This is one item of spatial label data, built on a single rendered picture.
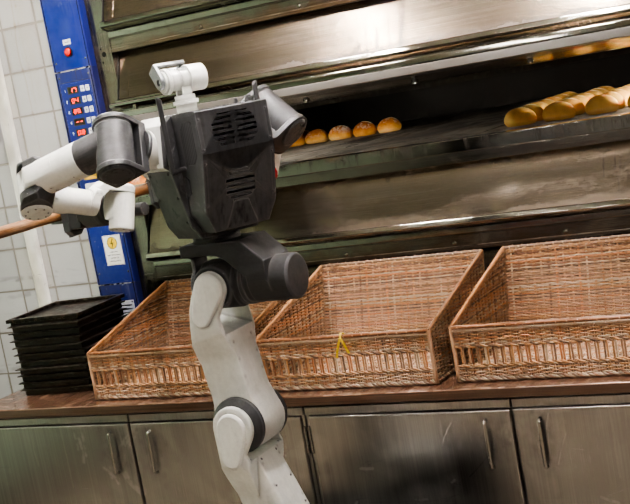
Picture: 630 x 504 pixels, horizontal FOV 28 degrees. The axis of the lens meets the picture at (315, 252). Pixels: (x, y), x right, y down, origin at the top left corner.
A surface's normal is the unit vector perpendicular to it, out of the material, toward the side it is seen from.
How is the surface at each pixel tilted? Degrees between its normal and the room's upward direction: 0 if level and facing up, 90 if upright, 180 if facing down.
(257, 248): 45
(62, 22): 90
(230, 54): 70
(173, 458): 90
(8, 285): 90
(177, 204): 101
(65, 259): 90
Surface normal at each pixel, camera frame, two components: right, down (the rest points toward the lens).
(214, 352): -0.24, 0.57
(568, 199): -0.48, -0.14
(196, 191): -0.81, 0.22
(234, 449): -0.45, 0.20
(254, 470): 0.89, 0.04
